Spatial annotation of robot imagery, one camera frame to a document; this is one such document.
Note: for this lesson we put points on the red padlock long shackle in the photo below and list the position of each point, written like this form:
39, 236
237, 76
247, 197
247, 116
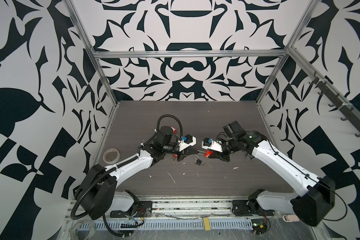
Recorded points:
206, 154

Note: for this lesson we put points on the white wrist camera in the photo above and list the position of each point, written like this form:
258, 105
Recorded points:
187, 141
211, 145

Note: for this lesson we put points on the yellow tape piece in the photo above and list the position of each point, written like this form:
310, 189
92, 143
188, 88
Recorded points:
207, 224

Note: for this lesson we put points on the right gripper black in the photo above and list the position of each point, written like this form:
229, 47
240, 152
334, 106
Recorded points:
219, 155

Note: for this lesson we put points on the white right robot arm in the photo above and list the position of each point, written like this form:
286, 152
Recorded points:
312, 198

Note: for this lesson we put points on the aluminium cage frame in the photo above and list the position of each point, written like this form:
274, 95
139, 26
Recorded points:
230, 51

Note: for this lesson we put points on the small black padlock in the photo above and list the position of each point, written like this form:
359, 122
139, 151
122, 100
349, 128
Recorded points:
197, 161

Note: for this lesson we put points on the wall hook rack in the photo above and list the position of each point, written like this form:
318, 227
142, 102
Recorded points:
337, 101

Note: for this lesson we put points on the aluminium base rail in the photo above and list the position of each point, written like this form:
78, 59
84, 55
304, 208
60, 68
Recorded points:
181, 213

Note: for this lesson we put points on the tape roll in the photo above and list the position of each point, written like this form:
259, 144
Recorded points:
111, 156

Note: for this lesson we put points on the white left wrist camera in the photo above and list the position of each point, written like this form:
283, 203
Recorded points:
187, 141

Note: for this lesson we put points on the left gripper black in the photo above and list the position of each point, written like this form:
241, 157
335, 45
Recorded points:
184, 154

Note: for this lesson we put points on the small metal clip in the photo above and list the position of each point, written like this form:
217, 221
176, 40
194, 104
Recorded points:
248, 156

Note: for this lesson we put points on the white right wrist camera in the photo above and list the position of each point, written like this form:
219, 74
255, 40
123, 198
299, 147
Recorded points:
211, 145

